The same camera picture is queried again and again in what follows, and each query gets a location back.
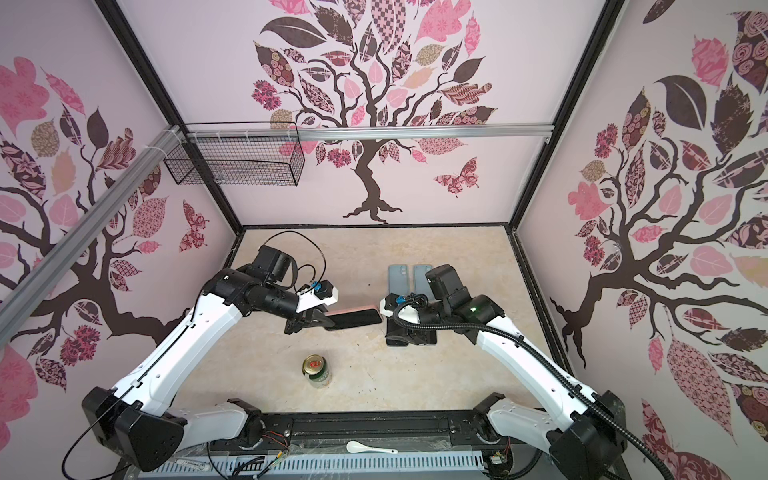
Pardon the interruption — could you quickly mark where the light blue phone case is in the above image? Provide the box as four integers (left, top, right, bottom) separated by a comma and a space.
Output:
387, 264, 410, 296
413, 264, 435, 302

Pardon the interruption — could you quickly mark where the green beverage can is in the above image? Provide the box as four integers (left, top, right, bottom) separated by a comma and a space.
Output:
302, 354, 331, 388

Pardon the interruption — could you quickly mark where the white slotted cable duct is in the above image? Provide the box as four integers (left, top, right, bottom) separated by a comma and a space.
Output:
127, 451, 485, 479

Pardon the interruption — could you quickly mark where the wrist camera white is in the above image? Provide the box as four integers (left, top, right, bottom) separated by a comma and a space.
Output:
296, 280, 339, 313
379, 293, 429, 324

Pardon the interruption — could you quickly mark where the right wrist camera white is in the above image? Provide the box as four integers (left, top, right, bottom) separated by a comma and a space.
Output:
379, 293, 429, 324

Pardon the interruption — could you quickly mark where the pink phone case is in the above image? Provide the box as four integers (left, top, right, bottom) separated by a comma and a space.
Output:
326, 305, 378, 317

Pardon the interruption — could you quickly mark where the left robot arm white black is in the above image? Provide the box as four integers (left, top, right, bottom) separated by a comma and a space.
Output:
82, 246, 339, 472

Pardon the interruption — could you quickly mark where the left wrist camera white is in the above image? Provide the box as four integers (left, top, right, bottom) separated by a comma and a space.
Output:
296, 280, 339, 313

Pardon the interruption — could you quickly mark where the aluminium rail wall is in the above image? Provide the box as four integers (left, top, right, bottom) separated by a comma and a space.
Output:
1, 125, 183, 345
186, 122, 554, 141

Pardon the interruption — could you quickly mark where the white plastic spoon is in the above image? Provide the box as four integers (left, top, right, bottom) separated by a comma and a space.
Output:
346, 440, 399, 455

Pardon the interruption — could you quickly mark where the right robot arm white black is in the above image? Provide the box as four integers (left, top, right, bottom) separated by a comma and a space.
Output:
380, 265, 628, 479

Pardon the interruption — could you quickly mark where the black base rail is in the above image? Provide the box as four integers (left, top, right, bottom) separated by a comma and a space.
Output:
113, 407, 601, 480

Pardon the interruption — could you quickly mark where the black smartphone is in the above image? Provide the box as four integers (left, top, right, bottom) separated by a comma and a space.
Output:
412, 330, 437, 346
325, 310, 382, 331
385, 321, 410, 347

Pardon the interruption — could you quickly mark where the aluminium rail back wall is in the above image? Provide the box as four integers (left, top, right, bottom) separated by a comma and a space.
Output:
186, 122, 554, 141

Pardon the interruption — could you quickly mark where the aluminium rail left wall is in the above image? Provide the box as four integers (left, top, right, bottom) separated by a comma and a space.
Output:
1, 125, 183, 345

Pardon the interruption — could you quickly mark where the thin black camera cable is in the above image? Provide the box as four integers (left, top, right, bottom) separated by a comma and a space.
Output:
262, 230, 329, 286

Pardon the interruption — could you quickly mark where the black wire basket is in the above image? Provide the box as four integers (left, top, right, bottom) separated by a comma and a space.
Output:
164, 120, 305, 187

